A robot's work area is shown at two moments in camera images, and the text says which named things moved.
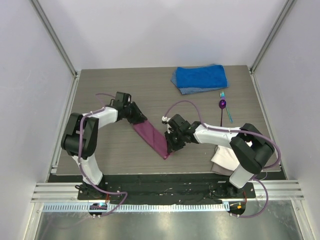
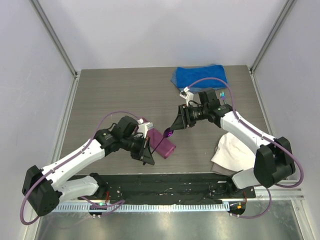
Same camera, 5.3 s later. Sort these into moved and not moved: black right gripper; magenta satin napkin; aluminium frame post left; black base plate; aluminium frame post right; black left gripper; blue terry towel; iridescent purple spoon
Moved: iridescent purple spoon; black left gripper; black right gripper; magenta satin napkin
Not moved: black base plate; aluminium frame post right; aluminium frame post left; blue terry towel
